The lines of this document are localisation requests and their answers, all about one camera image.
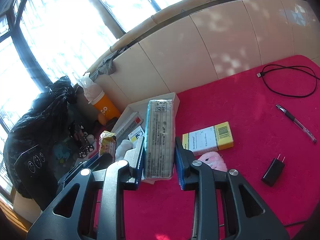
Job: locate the pink plush toy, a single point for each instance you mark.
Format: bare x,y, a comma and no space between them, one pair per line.
214,160

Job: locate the yellow white glucophage box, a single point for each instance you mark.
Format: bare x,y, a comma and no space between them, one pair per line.
214,138

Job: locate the white cardboard tray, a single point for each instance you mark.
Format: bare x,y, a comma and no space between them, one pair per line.
141,107

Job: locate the white plush toy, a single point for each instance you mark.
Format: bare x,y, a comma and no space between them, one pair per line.
121,150

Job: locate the grey blue tablet box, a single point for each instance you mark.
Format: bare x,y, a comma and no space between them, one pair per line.
159,140

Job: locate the grey rag on sill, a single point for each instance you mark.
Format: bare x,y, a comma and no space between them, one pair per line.
106,66

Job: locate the yellow tissue pack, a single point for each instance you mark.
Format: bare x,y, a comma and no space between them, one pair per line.
108,144

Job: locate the white blue omeprazole box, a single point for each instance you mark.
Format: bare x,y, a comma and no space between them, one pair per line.
135,134

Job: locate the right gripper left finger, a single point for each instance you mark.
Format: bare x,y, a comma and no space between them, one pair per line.
71,214

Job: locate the black plastic bag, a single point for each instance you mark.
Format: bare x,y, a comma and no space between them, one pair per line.
42,125

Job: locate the long silver sealant box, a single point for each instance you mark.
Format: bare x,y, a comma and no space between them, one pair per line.
124,128

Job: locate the clear black gel pen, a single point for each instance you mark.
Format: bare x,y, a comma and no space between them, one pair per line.
298,123

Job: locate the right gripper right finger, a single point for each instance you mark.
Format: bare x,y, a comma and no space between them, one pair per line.
245,214

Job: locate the black power adapter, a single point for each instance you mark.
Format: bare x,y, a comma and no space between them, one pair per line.
274,171

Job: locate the orange drink cup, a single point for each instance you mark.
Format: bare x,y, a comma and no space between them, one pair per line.
105,106

